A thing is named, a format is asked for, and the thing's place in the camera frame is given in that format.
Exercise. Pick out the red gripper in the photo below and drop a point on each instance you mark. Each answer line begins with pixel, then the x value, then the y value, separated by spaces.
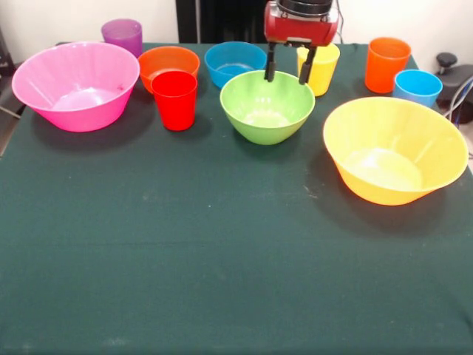
pixel 299 29

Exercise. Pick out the green plastic bowl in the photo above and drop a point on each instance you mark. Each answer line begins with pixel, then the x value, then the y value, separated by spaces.
pixel 266 129

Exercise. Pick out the yellow plastic cup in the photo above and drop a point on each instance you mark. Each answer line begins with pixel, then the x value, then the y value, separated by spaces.
pixel 325 70

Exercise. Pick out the blue plastic bowl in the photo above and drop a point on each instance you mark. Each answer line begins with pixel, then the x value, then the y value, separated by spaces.
pixel 229 55

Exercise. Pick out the orange plastic cup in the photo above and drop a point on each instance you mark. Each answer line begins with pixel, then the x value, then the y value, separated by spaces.
pixel 384 70

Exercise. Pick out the yellow plastic bowl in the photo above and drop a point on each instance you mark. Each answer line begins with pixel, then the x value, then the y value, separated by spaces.
pixel 391 129

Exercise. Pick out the red plastic cup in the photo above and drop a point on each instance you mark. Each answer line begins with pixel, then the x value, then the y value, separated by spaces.
pixel 173 107

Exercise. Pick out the orange plastic bowl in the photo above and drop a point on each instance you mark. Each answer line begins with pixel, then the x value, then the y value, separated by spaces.
pixel 166 59

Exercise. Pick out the blue plastic cup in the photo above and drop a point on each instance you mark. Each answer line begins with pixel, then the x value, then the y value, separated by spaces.
pixel 417 90

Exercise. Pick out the purple plastic cup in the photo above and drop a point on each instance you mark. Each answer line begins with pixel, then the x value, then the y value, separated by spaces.
pixel 122 35

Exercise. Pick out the dark green tablecloth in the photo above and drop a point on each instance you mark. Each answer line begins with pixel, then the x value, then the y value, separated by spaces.
pixel 221 259

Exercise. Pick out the pink plastic bowl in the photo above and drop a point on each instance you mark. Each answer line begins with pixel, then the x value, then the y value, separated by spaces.
pixel 74 74

